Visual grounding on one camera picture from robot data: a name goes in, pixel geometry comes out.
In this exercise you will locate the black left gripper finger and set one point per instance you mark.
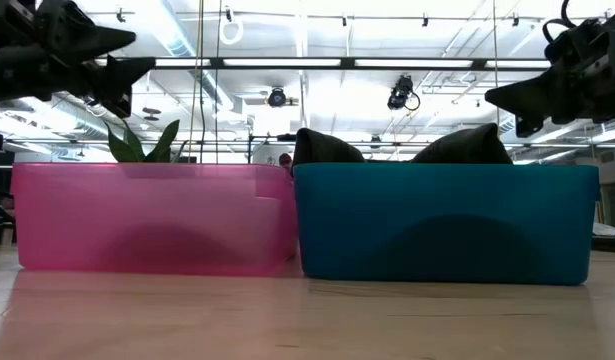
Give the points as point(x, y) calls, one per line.
point(122, 75)
point(82, 37)

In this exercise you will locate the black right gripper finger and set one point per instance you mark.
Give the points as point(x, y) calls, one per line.
point(527, 95)
point(529, 127)

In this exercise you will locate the grey washed cotton cap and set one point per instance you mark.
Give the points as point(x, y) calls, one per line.
point(467, 147)

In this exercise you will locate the green leafy plant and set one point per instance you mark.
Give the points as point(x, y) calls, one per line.
point(164, 145)

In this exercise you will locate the blue plastic bin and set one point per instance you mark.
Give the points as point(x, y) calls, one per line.
point(437, 225)

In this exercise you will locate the pink translucent plastic bin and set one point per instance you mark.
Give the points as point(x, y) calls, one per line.
point(137, 220)

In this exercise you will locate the black metal stand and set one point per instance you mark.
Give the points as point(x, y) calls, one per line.
point(287, 137)

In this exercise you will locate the person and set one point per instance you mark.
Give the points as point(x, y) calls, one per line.
point(285, 161)

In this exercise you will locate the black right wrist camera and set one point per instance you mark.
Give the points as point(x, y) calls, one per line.
point(574, 42)

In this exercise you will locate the black aluminium table frame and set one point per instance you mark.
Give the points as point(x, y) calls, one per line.
point(609, 244)

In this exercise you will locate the black round ceiling camera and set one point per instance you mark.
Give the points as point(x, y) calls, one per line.
point(277, 97)

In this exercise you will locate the black overhead frame bar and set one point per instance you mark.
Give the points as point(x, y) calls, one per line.
point(282, 62)

